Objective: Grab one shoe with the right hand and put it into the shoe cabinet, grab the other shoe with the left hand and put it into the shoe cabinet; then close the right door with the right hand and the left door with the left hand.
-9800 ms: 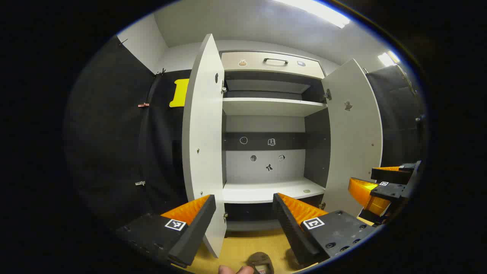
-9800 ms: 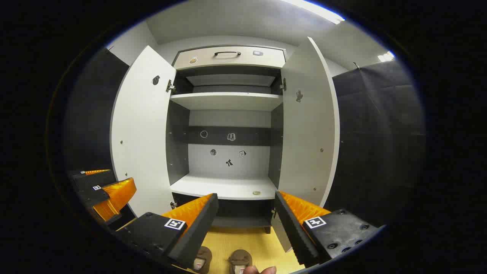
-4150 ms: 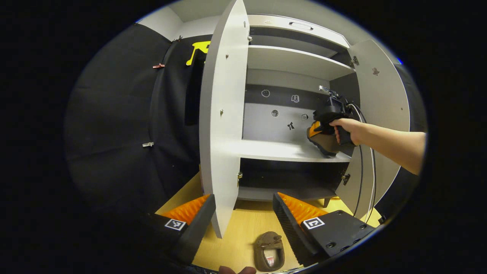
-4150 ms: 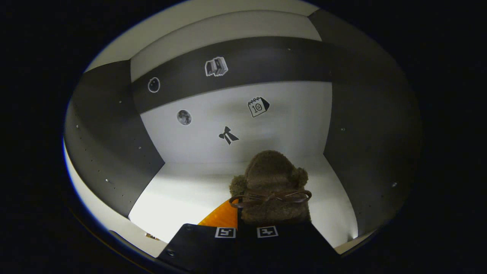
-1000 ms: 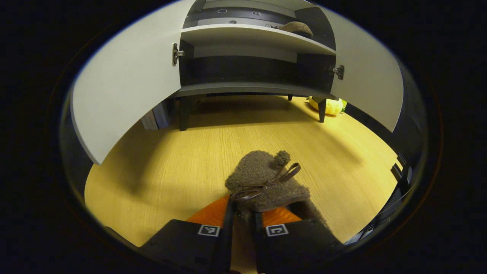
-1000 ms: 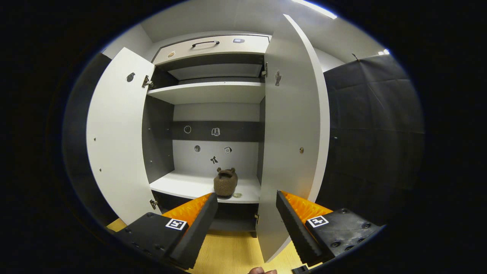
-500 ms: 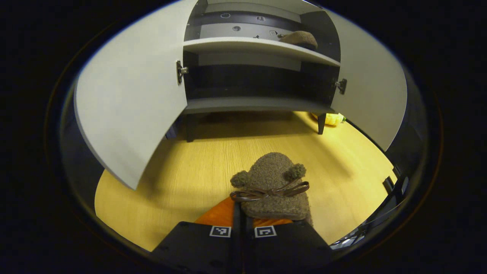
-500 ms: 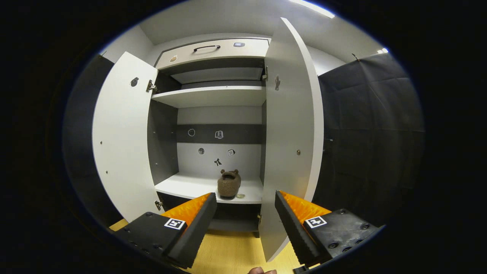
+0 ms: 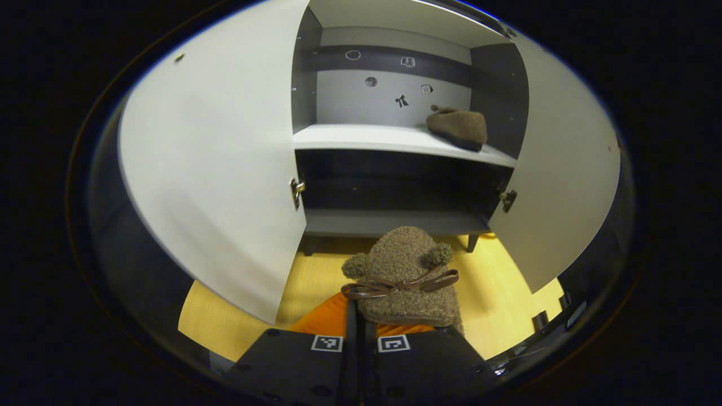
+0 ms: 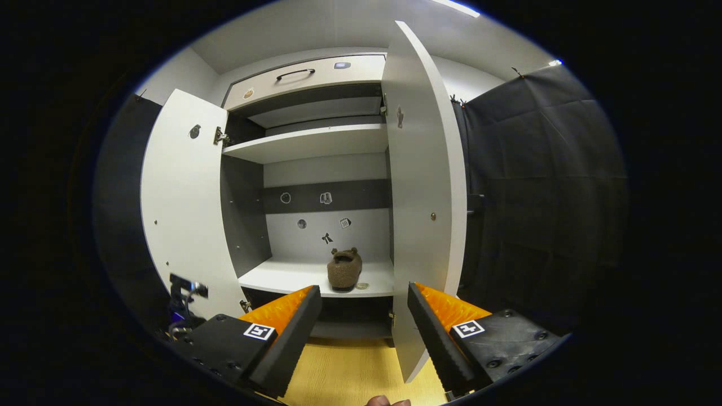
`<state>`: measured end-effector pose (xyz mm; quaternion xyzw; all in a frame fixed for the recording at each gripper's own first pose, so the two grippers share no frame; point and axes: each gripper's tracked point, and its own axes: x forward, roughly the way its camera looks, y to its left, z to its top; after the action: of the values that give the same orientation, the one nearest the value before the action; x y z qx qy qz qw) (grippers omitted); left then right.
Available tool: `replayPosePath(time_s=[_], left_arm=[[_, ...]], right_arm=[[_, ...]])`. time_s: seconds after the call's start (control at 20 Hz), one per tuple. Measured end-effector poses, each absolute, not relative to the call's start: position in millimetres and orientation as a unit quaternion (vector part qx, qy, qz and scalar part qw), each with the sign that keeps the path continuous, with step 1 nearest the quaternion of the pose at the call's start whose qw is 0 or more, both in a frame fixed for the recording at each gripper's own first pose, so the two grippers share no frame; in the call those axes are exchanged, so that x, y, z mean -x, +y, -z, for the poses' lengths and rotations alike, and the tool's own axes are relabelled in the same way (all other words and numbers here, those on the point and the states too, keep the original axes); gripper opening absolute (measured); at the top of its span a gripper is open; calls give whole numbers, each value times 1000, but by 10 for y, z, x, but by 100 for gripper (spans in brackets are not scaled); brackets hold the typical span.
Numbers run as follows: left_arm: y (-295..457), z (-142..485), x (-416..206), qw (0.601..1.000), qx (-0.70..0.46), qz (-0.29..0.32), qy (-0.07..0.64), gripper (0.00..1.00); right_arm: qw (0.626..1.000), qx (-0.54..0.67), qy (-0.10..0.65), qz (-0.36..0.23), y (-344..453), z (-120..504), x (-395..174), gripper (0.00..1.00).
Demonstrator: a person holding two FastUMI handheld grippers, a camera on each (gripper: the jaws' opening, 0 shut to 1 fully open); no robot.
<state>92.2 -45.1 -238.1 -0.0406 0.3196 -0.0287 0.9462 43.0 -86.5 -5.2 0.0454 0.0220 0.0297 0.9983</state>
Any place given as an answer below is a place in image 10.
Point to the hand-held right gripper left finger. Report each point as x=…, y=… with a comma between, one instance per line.
x=293, y=338

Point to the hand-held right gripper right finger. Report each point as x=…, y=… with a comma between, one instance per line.
x=431, y=338

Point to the black backdrop cloth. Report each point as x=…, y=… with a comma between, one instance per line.
x=541, y=197

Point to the white cabinet drawer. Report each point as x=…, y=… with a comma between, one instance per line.
x=316, y=79

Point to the long ceiling light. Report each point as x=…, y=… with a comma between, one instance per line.
x=457, y=7

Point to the white and grey shoe cabinet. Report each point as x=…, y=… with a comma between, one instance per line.
x=316, y=144

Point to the white cabinet door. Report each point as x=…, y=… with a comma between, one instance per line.
x=423, y=169
x=186, y=214

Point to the brown fuzzy shoe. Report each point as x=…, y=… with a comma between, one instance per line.
x=345, y=269

